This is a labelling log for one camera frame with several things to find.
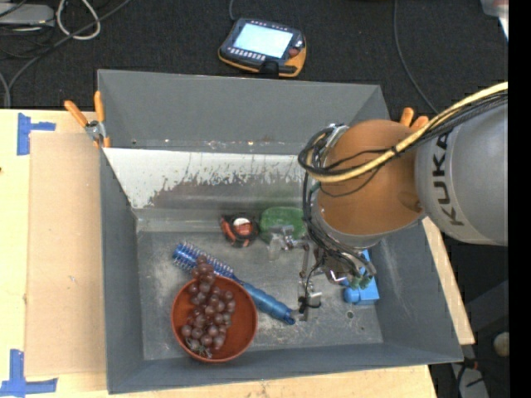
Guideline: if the blue hair brush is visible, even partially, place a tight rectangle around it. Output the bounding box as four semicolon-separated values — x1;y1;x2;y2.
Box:
172;241;297;327

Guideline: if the black and orange tape measure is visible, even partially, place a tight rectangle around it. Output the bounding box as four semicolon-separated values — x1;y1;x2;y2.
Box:
219;213;261;249

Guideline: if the light blue plastic block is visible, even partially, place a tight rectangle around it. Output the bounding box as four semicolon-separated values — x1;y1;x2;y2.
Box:
342;249;381;306

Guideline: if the brown cardboard board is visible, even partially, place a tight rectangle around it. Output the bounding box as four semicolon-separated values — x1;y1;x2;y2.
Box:
23;130;108;379

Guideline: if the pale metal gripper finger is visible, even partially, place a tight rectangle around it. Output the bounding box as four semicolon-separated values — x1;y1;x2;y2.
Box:
269;226;310;261
296;283;324;323

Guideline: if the red-brown bowl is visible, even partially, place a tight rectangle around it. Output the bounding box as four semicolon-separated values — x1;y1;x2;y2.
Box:
170;274;259;364

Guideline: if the green rounded thing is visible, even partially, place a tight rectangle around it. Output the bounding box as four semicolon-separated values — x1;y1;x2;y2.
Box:
259;206;309;245

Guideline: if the dark red grape bunch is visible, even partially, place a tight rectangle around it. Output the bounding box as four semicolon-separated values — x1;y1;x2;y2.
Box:
179;255;237;358

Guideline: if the grey metal bin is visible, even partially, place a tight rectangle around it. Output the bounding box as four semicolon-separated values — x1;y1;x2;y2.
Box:
95;69;465;395

